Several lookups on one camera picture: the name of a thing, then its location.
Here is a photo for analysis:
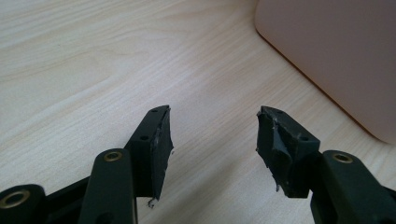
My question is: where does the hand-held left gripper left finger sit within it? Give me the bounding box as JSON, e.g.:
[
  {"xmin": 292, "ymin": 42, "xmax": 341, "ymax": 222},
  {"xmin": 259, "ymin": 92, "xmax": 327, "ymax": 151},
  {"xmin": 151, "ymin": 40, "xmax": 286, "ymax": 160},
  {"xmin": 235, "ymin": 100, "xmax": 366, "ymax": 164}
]
[{"xmin": 124, "ymin": 105, "xmax": 175, "ymax": 209}]

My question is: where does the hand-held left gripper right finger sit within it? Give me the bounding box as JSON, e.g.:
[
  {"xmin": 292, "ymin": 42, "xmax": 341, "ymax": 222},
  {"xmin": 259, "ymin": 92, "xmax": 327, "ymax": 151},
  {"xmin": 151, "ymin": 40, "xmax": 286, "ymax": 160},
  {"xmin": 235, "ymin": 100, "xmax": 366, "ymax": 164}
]
[{"xmin": 256, "ymin": 105, "xmax": 321, "ymax": 199}]

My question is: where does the pink storage box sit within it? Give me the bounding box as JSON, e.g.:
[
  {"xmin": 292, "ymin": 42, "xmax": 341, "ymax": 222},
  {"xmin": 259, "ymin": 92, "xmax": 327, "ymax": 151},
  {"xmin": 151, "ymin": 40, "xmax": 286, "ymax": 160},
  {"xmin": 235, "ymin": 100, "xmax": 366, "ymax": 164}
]
[{"xmin": 254, "ymin": 0, "xmax": 396, "ymax": 146}]

